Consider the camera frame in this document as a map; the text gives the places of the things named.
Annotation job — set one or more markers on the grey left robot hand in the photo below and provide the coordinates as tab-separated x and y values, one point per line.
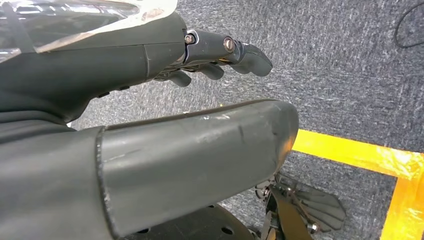
198	155

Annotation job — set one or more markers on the dark metal robot foot linkage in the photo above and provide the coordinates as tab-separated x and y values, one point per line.
298	212

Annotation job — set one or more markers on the clear plastic film cover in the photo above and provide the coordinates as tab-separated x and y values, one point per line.
66	20

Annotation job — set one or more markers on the yellow floor tape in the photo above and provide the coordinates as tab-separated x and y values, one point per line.
404	198

